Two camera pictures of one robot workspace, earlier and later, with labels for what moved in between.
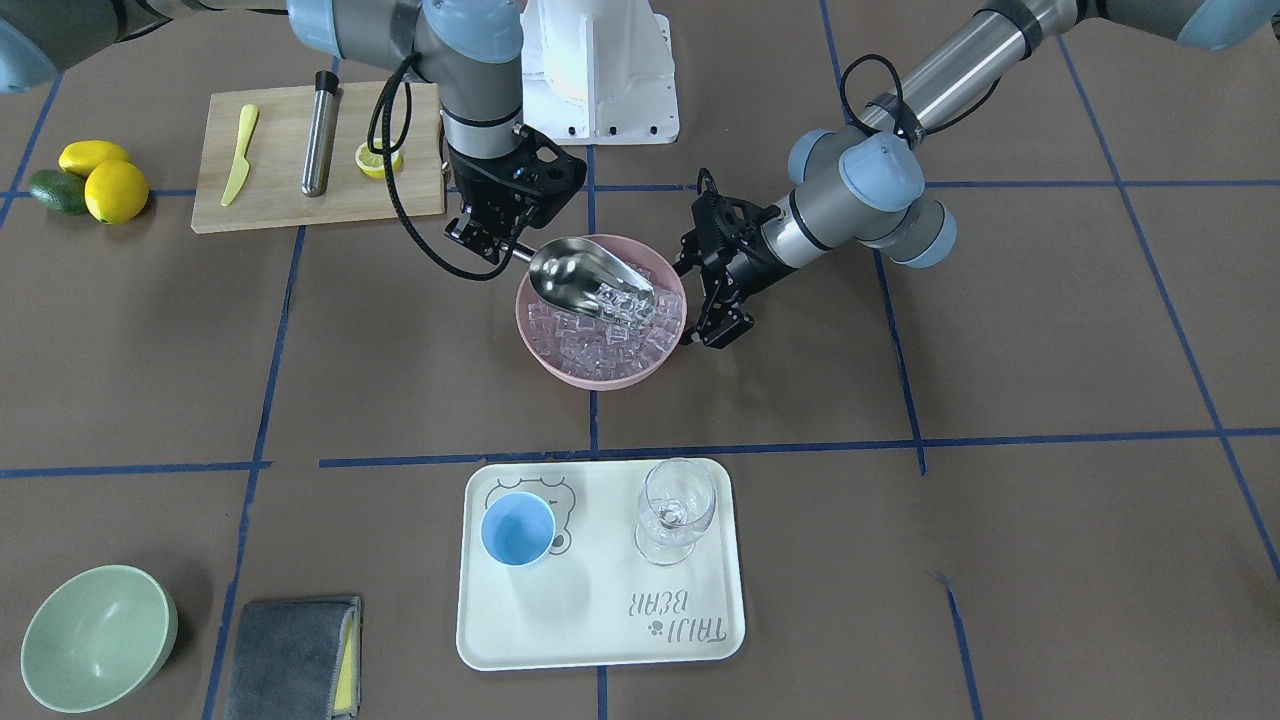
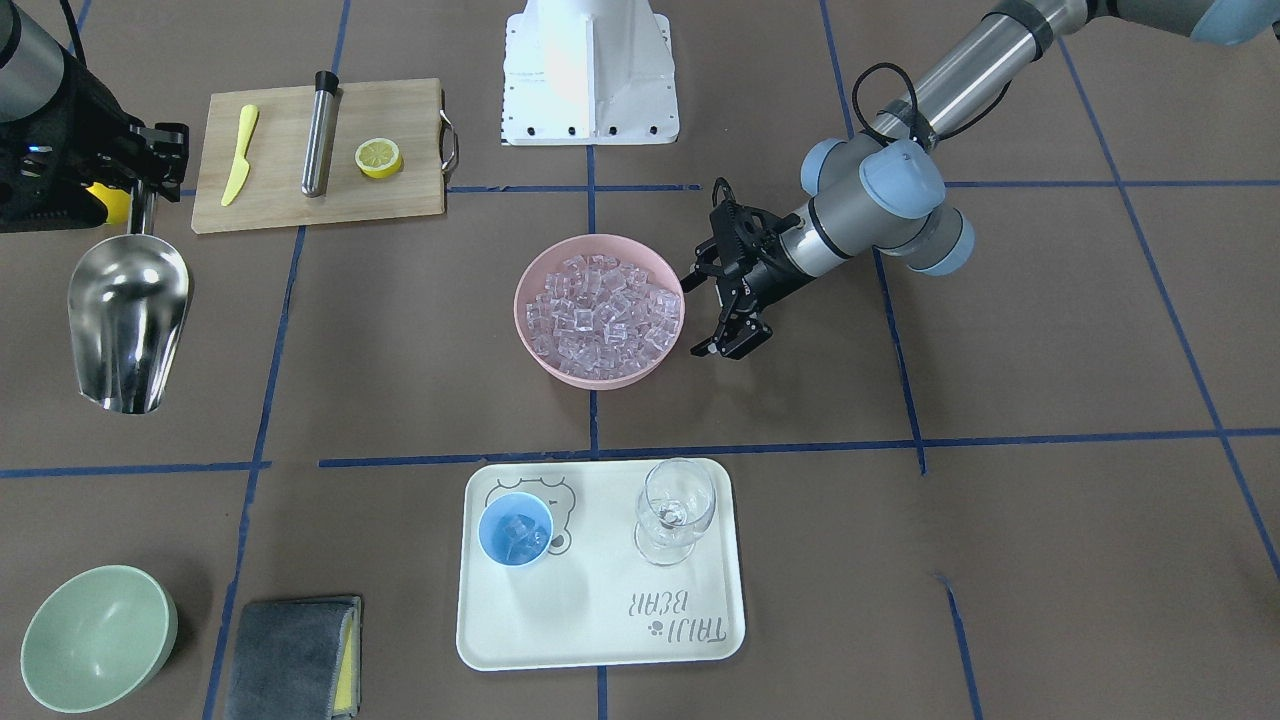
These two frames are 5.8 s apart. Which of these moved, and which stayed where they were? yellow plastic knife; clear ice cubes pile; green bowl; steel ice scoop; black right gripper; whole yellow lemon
Moved: black right gripper; steel ice scoop
Stayed: whole yellow lemon; yellow plastic knife; green bowl; clear ice cubes pile
